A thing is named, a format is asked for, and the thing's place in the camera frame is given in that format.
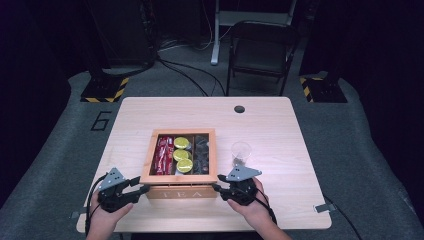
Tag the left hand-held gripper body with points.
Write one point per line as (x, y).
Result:
(113, 196)

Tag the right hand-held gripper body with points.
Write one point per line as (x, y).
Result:
(241, 191)

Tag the wooden tea box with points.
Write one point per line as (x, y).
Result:
(180, 191)

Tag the person's left hand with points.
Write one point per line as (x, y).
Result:
(103, 218)

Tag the person's right hand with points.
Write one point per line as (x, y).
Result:
(255, 213)

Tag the clear plastic cup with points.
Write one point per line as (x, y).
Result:
(241, 151)

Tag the pile of dark tea bags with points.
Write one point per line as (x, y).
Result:
(201, 155)

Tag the row of red packets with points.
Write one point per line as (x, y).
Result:
(163, 155)

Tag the grey table clamp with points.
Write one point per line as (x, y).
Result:
(77, 213)
(325, 208)

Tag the yellow round capsule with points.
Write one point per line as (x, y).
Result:
(181, 142)
(180, 154)
(184, 165)

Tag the black table grommet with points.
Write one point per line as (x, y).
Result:
(239, 109)

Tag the hazard-striped stand base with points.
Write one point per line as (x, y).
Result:
(321, 90)
(105, 90)

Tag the black folding chair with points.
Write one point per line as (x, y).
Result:
(261, 50)

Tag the white metal stand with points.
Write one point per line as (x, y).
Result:
(216, 33)

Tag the black cabinet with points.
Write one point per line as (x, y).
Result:
(123, 30)

